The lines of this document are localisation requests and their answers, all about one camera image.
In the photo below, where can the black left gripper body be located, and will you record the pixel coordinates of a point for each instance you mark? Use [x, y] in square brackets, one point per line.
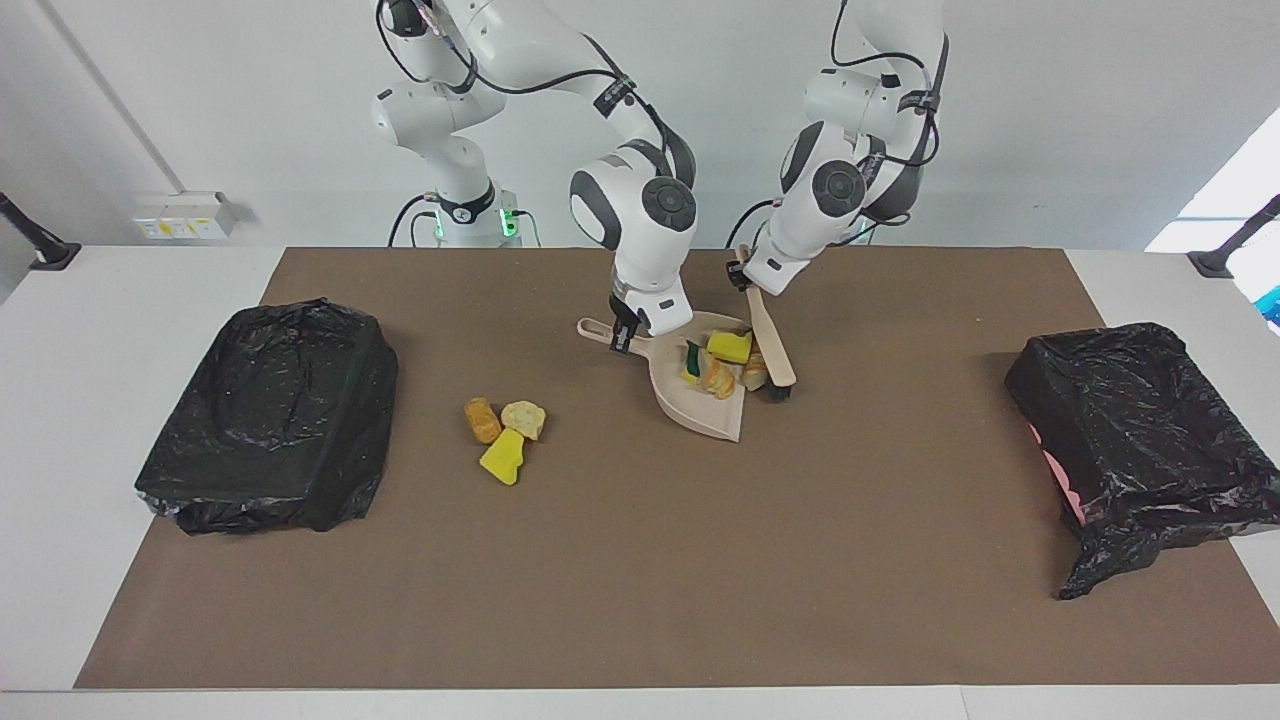
[740, 275]

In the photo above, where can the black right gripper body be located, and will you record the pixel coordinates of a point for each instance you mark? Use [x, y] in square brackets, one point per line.
[628, 315]

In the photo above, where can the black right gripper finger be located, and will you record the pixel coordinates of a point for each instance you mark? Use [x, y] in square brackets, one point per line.
[620, 342]

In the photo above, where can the beige hand brush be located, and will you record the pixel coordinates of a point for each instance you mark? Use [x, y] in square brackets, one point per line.
[770, 340]

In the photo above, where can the large notched yellow sponge piece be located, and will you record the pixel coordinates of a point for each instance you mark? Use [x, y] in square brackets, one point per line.
[730, 347]

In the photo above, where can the small yellow sponge piece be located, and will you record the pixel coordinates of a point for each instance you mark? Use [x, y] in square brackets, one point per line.
[692, 362]

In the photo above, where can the striped bread chunk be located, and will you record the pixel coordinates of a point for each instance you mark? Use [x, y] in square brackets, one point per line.
[716, 378]
[754, 375]

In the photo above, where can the beige plastic dustpan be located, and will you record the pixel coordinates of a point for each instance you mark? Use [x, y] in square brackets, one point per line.
[700, 415]

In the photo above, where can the pale bread piece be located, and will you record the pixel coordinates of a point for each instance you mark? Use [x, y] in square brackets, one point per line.
[524, 418]

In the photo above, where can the brown bread bun piece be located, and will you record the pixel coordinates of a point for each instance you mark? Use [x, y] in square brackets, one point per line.
[482, 420]

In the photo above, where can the wedge yellow sponge piece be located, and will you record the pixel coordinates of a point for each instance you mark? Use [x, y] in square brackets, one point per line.
[503, 460]

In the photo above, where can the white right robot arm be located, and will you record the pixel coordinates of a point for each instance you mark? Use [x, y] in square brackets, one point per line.
[640, 215]

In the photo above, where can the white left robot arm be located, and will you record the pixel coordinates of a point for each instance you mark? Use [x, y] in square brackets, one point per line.
[830, 190]

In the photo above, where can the flat black bag-lined bin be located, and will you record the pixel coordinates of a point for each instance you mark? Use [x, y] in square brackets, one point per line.
[270, 420]

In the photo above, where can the pink bin with black bag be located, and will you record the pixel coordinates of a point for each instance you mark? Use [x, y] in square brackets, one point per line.
[1150, 440]

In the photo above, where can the brown table mat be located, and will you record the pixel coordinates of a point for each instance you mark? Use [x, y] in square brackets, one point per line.
[640, 640]

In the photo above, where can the black stand leg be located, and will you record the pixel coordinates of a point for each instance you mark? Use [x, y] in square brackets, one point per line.
[1215, 262]
[50, 252]

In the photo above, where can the blue object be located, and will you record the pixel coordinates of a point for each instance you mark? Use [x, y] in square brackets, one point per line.
[1273, 305]

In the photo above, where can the white wall outlet box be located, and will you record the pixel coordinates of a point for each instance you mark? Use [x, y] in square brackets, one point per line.
[185, 220]

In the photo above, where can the white wall conduit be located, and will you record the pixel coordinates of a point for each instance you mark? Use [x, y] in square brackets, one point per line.
[118, 100]

